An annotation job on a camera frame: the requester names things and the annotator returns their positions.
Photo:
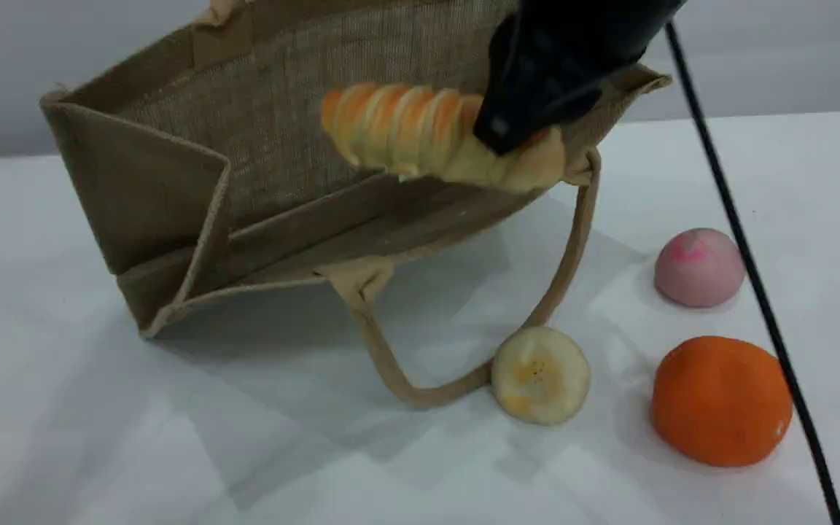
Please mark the pale round banana slice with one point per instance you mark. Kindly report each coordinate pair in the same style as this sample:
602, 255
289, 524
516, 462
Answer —
540, 375

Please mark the pink peach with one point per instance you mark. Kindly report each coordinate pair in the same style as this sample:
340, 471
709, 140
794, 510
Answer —
698, 270

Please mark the orange fruit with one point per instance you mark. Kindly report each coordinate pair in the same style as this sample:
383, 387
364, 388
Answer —
719, 401

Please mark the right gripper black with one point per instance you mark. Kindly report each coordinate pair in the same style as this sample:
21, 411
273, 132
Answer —
595, 33

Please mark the long striped bread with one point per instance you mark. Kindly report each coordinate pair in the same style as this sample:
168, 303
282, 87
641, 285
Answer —
405, 131

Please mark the brown jute tote bag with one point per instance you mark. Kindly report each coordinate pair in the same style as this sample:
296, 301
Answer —
245, 146

